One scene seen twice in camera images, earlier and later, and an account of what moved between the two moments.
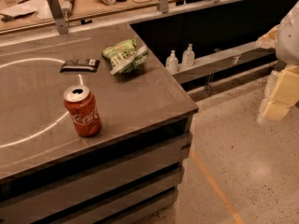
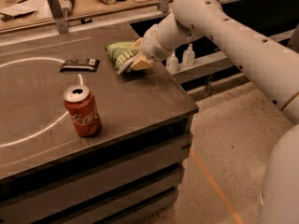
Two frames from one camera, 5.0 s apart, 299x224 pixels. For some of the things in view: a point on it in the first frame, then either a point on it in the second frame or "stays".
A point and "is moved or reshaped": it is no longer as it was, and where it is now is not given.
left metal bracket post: [58, 13] stays
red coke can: [81, 105] stays
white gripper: [288, 37] -> [151, 46]
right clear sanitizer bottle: [189, 56] stays
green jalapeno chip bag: [125, 57] is moved or reshaped
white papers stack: [29, 12] stays
